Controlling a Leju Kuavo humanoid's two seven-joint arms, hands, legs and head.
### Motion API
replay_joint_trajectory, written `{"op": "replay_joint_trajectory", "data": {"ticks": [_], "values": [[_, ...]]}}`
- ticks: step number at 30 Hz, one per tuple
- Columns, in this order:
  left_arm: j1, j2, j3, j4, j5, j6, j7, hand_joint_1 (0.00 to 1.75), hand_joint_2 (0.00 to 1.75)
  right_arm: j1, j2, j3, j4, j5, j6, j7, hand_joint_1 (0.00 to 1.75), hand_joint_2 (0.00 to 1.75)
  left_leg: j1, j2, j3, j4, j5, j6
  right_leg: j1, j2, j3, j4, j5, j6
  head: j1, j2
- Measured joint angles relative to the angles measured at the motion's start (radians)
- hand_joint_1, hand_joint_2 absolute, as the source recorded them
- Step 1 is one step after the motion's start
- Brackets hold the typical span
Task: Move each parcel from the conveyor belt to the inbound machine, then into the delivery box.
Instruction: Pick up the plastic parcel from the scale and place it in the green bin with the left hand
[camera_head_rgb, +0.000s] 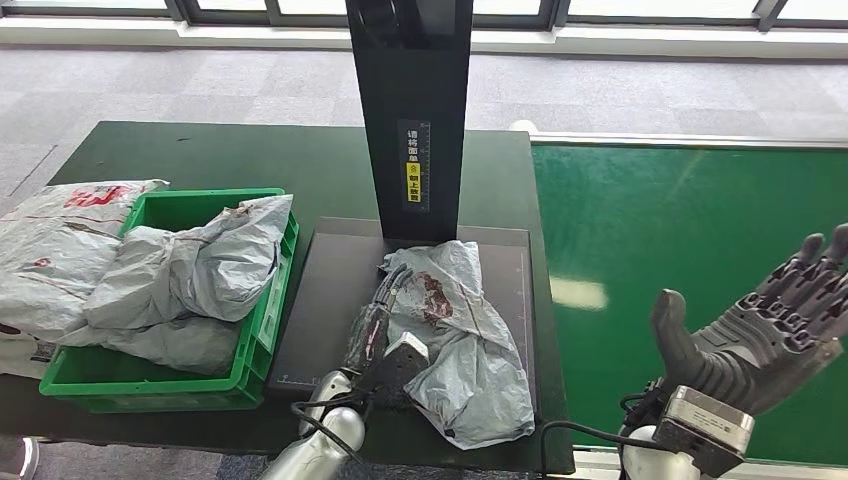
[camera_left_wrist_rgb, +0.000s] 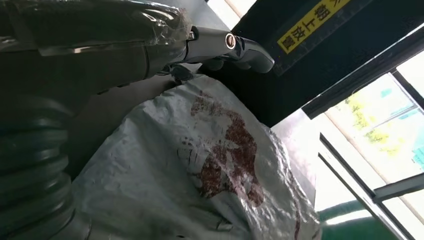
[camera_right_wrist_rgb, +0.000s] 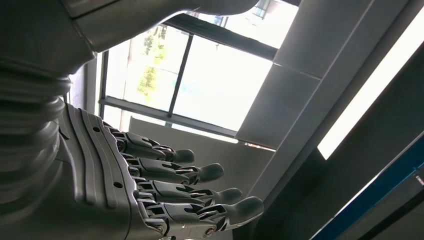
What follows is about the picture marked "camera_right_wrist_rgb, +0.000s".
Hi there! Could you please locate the dark window frame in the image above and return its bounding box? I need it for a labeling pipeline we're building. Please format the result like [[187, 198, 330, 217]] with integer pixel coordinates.
[[97, 0, 302, 138]]

